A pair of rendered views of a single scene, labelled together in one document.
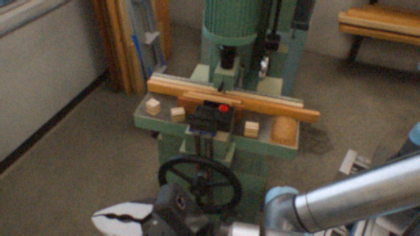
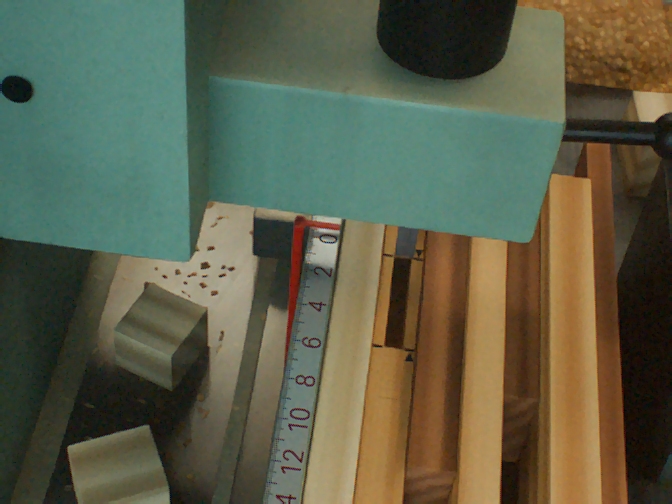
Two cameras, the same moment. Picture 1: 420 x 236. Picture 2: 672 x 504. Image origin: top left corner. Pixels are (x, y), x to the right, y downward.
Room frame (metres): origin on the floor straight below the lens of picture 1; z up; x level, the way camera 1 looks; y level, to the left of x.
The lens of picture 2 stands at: (1.07, 0.32, 1.37)
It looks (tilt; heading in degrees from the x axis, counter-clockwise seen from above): 48 degrees down; 260
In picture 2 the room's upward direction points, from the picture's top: 6 degrees clockwise
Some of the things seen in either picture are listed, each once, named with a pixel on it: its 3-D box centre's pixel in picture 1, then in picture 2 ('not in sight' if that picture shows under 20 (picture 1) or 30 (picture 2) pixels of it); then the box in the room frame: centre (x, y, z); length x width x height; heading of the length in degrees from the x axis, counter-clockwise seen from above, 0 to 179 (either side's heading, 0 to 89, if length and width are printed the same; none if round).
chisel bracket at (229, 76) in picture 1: (227, 74); (379, 117); (0.99, -0.05, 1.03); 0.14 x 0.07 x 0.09; 168
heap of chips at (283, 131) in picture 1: (285, 127); (571, 10); (0.84, -0.26, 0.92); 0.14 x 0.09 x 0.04; 168
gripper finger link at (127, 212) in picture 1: (126, 220); not in sight; (0.27, 0.13, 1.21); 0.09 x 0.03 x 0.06; 81
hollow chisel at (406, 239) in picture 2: not in sight; (411, 212); (0.97, -0.05, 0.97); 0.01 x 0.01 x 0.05; 78
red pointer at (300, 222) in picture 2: not in sight; (308, 320); (1.01, -0.05, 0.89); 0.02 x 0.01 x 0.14; 168
